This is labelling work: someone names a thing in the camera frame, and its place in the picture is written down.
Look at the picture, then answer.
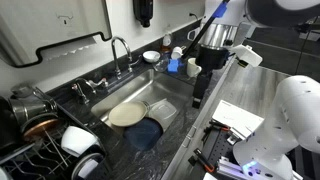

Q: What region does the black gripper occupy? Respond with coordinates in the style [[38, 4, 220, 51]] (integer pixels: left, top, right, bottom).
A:
[[191, 45, 231, 110]]

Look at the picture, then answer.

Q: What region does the cream ceramic plate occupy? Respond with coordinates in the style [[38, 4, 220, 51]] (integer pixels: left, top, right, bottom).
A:
[[108, 100, 149, 128]]

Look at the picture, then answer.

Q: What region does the dark blue plate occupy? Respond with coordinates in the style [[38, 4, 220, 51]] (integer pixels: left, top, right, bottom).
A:
[[123, 117, 164, 152]]

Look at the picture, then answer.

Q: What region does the black dish drying rack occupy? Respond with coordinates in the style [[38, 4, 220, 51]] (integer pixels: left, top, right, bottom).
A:
[[0, 86, 114, 180]]

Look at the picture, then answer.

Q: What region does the cream ceramic mug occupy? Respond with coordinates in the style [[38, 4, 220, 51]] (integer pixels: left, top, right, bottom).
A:
[[185, 57, 203, 79]]

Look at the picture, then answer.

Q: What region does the blue sponge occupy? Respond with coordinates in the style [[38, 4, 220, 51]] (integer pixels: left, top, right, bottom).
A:
[[166, 58, 183, 74]]

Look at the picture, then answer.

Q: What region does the clear plastic container lid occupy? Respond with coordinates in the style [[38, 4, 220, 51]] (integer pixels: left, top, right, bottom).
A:
[[145, 98, 179, 130]]

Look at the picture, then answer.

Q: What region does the white cardboard box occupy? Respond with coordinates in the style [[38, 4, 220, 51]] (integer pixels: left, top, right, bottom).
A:
[[211, 99, 265, 140]]

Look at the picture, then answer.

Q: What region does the white printed mug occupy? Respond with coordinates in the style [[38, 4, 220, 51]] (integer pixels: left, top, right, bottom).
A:
[[170, 45, 185, 61]]

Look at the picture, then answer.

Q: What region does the clear drinking glass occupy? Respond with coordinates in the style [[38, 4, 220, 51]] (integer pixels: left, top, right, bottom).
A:
[[153, 54, 171, 73]]

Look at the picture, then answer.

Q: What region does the stainless steel sink basin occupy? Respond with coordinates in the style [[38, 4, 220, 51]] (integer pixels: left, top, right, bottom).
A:
[[90, 68, 198, 143]]

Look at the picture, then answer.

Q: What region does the orange dish soap bottle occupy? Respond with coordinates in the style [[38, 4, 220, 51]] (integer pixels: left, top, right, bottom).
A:
[[160, 31, 174, 55]]

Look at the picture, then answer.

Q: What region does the small white bowl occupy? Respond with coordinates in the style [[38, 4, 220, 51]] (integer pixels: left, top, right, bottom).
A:
[[142, 50, 162, 64]]

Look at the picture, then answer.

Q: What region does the black clamp with orange tip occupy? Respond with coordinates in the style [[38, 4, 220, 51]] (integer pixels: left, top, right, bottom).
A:
[[192, 147, 217, 174]]

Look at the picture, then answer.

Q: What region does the aluminium extrusion bar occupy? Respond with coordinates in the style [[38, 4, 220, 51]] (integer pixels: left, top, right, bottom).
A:
[[216, 156, 256, 180]]

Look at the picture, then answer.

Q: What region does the tall chrome gooseneck faucet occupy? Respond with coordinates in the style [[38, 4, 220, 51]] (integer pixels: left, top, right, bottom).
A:
[[110, 35, 143, 80]]

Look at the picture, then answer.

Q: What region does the small chrome faucet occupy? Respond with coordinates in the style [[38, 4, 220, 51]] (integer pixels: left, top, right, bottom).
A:
[[70, 77, 110, 105]]

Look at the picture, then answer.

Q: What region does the steel paper towel dispenser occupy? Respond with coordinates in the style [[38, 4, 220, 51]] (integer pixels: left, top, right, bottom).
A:
[[0, 0, 113, 70]]

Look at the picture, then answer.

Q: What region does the copper bottom pan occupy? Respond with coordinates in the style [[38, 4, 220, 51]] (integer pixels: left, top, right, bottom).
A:
[[20, 113, 62, 143]]

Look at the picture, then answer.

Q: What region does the stainless steel pot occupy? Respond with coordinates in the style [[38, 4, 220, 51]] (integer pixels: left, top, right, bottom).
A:
[[8, 84, 58, 127]]

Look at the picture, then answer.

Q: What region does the black cookware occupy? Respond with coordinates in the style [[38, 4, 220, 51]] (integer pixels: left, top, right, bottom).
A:
[[0, 95, 24, 152]]

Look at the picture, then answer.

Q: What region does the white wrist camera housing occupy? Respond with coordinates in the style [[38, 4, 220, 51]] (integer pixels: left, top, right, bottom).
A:
[[229, 44, 264, 68]]

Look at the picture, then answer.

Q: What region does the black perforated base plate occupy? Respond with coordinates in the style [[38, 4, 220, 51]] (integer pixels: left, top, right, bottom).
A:
[[199, 128, 242, 168]]

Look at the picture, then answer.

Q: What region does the black cable with blue tape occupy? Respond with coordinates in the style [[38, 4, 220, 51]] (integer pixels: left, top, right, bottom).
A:
[[181, 0, 232, 61]]

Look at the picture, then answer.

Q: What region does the black wall soap dispenser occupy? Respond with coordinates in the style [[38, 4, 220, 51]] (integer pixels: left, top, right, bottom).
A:
[[132, 0, 155, 29]]

